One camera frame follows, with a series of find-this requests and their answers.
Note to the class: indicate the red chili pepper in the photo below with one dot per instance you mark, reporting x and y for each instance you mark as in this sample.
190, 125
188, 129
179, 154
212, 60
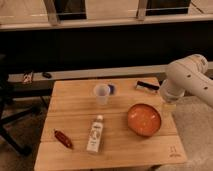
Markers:
63, 139

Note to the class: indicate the wooden table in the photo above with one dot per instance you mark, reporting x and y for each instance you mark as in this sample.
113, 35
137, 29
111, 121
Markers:
72, 109

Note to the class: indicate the blue round object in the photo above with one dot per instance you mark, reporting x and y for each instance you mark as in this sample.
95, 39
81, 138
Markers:
112, 88

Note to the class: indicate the white bottle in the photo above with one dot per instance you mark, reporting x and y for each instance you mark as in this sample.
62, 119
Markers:
95, 134

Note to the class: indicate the translucent white cup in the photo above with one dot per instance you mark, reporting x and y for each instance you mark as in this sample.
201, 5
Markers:
101, 92

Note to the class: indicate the orange bowl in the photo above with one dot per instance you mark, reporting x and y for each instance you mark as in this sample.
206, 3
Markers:
143, 119

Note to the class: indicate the black and white brush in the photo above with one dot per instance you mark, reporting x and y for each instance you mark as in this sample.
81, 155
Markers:
148, 86

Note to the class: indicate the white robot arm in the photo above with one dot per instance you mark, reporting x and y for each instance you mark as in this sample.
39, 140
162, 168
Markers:
187, 74

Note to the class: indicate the small black object on ledge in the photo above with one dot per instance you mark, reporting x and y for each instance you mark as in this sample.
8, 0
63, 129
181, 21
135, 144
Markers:
46, 75

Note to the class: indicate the striped object on ledge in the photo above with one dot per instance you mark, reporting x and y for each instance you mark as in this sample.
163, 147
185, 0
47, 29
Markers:
28, 77

